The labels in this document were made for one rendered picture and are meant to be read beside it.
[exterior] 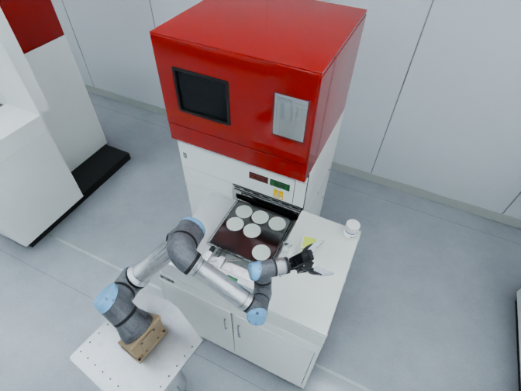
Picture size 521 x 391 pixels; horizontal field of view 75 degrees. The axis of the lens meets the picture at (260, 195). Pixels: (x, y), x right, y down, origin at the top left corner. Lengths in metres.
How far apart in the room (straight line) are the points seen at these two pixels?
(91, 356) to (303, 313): 0.97
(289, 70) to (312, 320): 1.07
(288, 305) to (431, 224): 2.14
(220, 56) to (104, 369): 1.45
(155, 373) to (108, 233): 1.79
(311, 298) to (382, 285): 1.35
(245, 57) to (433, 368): 2.30
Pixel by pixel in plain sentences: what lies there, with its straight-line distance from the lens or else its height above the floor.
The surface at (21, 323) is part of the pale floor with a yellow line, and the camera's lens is 3.12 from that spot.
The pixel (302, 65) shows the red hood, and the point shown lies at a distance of 1.44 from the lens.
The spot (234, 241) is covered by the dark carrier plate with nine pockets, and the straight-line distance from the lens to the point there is 1.89.
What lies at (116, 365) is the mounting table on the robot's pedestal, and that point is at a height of 0.82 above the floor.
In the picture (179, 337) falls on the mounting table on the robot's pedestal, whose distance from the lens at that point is 1.77.
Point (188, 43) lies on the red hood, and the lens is 1.63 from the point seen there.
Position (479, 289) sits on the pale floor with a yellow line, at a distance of 3.29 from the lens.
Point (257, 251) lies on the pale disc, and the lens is 1.86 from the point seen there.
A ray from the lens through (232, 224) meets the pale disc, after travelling 1.96.
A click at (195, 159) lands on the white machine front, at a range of 2.11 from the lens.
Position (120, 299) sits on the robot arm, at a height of 1.10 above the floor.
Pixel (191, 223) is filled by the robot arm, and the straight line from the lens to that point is 1.42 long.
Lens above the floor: 2.46
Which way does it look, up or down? 48 degrees down
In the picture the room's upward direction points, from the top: 2 degrees clockwise
